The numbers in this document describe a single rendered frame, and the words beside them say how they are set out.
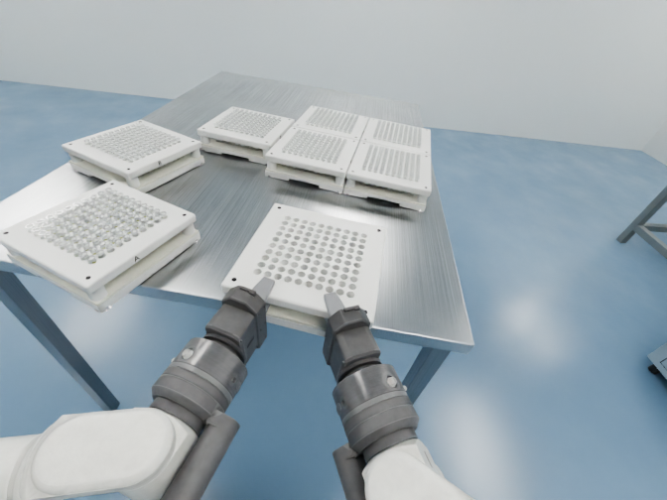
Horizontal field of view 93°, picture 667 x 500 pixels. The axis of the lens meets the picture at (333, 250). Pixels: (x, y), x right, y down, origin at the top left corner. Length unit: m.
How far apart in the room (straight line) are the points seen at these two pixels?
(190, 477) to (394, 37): 4.00
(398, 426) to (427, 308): 0.35
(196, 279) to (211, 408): 0.35
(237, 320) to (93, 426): 0.17
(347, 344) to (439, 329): 0.29
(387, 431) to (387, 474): 0.04
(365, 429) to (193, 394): 0.19
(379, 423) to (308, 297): 0.21
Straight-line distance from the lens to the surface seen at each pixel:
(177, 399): 0.41
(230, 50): 4.14
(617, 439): 2.03
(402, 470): 0.37
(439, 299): 0.73
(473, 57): 4.39
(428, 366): 0.79
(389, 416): 0.39
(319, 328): 0.53
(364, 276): 0.55
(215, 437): 0.41
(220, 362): 0.42
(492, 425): 1.70
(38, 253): 0.76
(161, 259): 0.73
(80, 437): 0.40
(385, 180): 0.93
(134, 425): 0.39
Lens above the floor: 1.38
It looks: 42 degrees down
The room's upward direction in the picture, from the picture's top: 9 degrees clockwise
